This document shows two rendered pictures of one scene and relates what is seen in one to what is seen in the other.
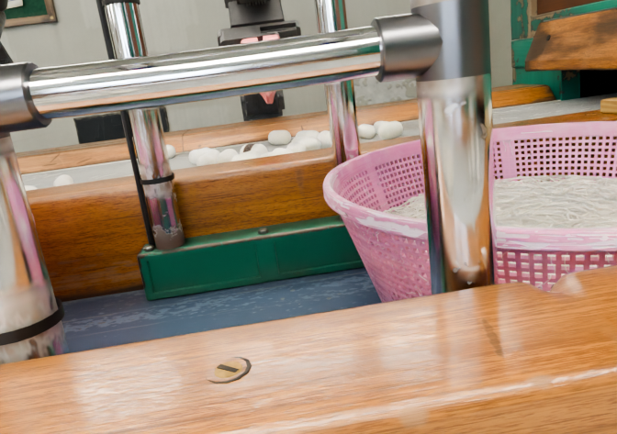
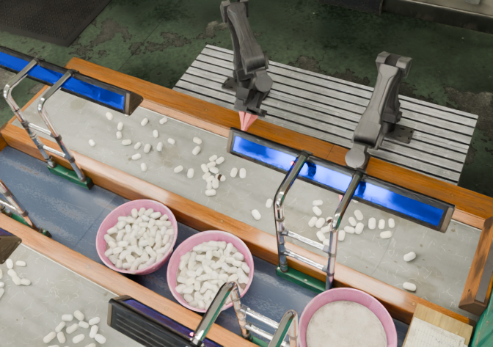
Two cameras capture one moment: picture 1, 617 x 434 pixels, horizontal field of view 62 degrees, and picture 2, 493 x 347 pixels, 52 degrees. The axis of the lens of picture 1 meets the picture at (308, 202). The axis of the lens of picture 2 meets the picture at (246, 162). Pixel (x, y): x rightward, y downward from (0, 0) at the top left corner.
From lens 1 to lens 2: 1.38 m
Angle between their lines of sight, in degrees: 49
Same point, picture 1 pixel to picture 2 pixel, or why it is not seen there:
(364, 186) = (325, 297)
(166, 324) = (276, 290)
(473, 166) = not seen: outside the picture
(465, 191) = not seen: outside the picture
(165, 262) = (281, 273)
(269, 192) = (311, 271)
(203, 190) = (295, 263)
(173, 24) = not seen: outside the picture
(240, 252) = (298, 281)
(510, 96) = (477, 221)
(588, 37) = (480, 254)
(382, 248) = (301, 334)
